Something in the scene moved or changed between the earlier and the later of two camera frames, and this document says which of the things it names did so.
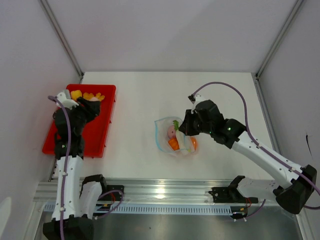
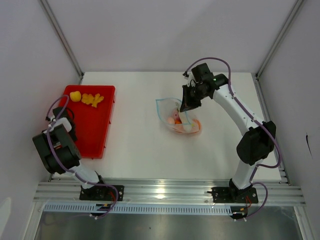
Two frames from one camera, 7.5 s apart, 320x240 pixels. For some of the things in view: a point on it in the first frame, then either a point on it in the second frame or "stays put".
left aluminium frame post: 63,38 stays put
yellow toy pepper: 75,94 stays put
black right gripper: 186,127 to 187,104
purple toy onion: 171,132 to 175,115
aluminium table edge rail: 164,190 stays put
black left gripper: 92,109 to 73,136
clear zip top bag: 170,138 to 169,110
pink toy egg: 94,99 to 171,120
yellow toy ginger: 87,96 stays put
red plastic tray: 96,131 stays put
